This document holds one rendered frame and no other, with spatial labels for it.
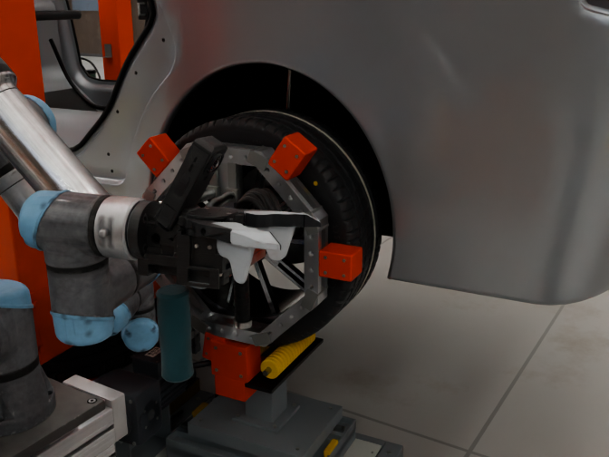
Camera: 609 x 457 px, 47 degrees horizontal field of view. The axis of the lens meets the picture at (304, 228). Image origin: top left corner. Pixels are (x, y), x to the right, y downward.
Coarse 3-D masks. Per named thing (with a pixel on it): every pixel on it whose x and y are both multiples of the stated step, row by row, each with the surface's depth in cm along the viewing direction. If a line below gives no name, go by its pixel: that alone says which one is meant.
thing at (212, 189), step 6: (216, 174) 181; (210, 180) 182; (216, 180) 181; (210, 186) 182; (216, 186) 182; (204, 192) 178; (210, 192) 180; (216, 192) 181; (204, 198) 177; (210, 198) 180
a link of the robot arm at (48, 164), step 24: (0, 72) 103; (0, 96) 96; (24, 96) 100; (0, 120) 96; (24, 120) 97; (0, 144) 97; (24, 144) 96; (48, 144) 97; (24, 168) 97; (48, 168) 96; (72, 168) 98; (96, 192) 98
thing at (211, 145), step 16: (192, 144) 77; (208, 144) 77; (224, 144) 80; (192, 160) 77; (208, 160) 77; (176, 176) 78; (192, 176) 78; (208, 176) 80; (176, 192) 79; (192, 192) 79; (160, 208) 80; (176, 208) 79
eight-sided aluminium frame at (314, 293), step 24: (240, 144) 182; (168, 168) 188; (264, 168) 174; (144, 192) 194; (288, 192) 173; (312, 216) 172; (312, 240) 174; (312, 264) 176; (192, 288) 203; (312, 288) 179; (192, 312) 198; (288, 312) 184; (240, 336) 193; (264, 336) 189
